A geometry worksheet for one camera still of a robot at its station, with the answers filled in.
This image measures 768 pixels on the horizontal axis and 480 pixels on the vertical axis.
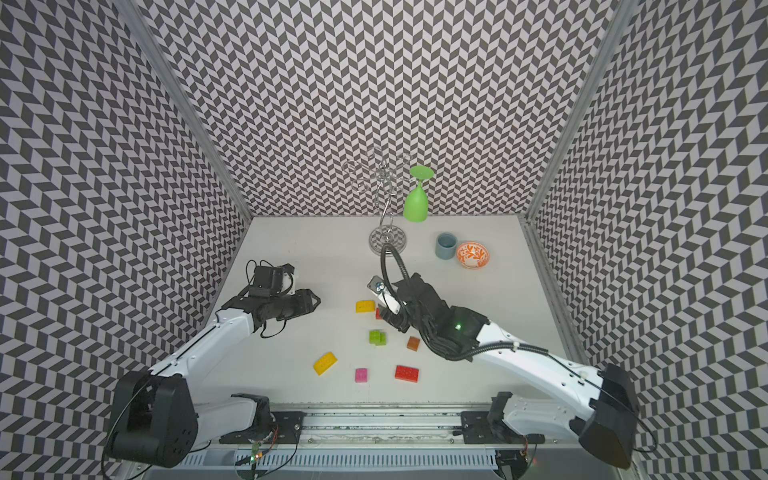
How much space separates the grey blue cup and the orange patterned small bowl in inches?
1.0

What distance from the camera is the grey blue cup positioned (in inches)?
40.9

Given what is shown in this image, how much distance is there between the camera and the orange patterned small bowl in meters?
1.04
